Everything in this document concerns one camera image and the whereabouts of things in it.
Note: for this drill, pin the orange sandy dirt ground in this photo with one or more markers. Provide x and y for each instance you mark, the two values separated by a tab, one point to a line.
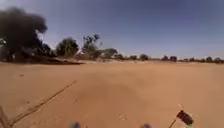
126	90

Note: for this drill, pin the row of trees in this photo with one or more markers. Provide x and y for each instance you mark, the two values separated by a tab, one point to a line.
90	50

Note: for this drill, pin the large dark tree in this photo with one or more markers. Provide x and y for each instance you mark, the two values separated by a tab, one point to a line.
18	31

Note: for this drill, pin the robot's own part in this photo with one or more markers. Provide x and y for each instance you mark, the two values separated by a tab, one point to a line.
75	125
145	126

